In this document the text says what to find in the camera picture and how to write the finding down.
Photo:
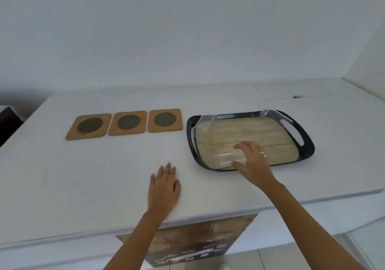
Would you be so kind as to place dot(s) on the person's right thumb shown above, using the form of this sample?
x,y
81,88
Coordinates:
x,y
240,166

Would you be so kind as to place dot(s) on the brown and black poster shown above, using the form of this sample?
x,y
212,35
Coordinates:
x,y
192,236

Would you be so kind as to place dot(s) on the square cork coaster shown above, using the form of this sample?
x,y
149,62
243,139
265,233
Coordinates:
x,y
73,133
114,130
177,127

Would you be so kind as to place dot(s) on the person's left little finger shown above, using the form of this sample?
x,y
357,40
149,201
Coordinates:
x,y
152,180

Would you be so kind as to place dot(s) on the person's left hand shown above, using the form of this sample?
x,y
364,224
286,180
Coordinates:
x,y
164,193

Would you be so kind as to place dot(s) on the black tray with wood inlay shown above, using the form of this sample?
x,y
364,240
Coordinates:
x,y
304,146

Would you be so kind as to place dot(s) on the person's left thumb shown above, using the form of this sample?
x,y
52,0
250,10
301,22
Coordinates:
x,y
178,186

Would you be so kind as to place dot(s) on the person's right hand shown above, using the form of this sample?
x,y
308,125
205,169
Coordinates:
x,y
258,167

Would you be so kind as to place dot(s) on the person's right forearm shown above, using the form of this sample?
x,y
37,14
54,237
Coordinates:
x,y
303,221

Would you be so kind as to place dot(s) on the clear drinking glass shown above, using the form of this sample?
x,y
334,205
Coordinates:
x,y
204,131
225,160

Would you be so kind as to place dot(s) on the dark brown furniture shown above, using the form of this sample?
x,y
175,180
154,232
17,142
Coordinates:
x,y
9,125

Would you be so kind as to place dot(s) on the person's left forearm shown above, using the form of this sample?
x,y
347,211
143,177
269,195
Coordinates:
x,y
135,239

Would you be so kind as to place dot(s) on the person's left middle finger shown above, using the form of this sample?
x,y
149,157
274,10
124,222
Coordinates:
x,y
167,170

